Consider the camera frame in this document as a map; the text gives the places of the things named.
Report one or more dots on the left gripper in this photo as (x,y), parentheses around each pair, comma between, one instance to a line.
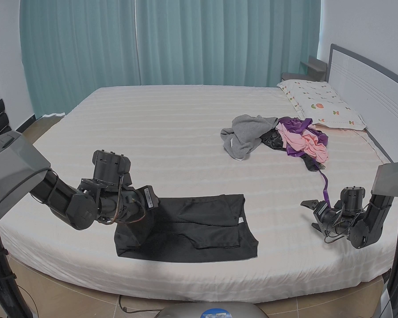
(142,204)

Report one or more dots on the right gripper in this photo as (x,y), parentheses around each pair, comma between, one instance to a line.
(328,220)

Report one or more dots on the black long-sleeved top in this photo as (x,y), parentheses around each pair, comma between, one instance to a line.
(202,237)

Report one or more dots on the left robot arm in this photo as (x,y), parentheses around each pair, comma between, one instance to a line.
(73,204)

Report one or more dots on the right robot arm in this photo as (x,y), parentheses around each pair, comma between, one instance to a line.
(371,220)

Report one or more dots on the bed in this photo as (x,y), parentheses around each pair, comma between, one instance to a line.
(152,137)

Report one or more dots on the pile of clothes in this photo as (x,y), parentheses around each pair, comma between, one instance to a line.
(305,144)

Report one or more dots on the grey knitted garment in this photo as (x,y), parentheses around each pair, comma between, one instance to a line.
(245,134)

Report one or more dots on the white printed pillow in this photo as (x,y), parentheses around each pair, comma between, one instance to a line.
(325,106)

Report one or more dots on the grey bedside table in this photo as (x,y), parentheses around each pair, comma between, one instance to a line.
(313,68)

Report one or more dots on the blue-green curtain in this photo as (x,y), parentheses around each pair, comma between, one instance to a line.
(79,38)
(225,28)

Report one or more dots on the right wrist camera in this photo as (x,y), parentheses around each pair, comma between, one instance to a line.
(338,205)

